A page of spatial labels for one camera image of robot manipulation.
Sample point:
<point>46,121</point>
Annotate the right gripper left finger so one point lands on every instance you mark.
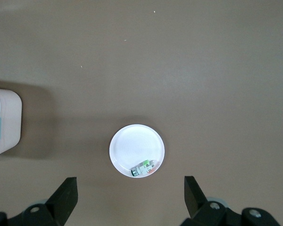
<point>61,202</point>

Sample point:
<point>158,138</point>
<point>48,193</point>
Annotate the pink round plate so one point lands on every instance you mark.
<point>136,146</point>

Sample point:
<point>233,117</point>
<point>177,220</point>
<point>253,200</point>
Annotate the green white switch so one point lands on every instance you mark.
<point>143,168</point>

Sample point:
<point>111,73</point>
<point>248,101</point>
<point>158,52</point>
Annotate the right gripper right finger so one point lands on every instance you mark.
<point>198,207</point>

